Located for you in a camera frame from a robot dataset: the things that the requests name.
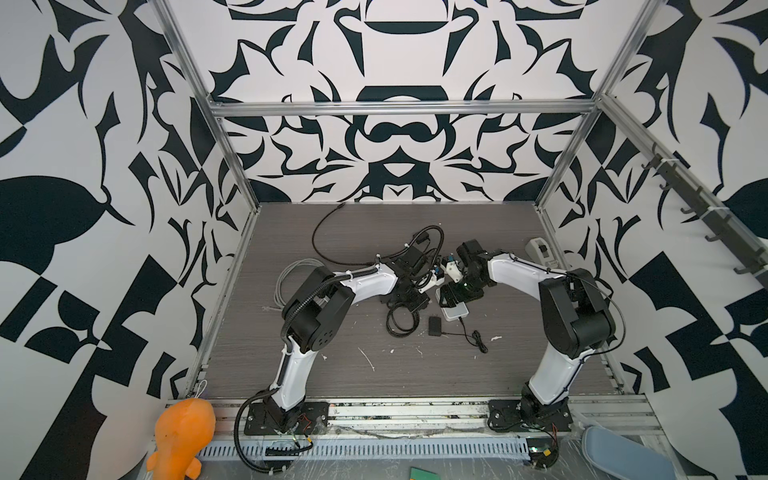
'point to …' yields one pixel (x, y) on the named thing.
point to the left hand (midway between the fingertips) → (427, 297)
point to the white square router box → (458, 311)
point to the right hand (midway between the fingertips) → (452, 297)
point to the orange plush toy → (183, 430)
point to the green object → (418, 474)
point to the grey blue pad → (622, 459)
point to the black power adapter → (434, 326)
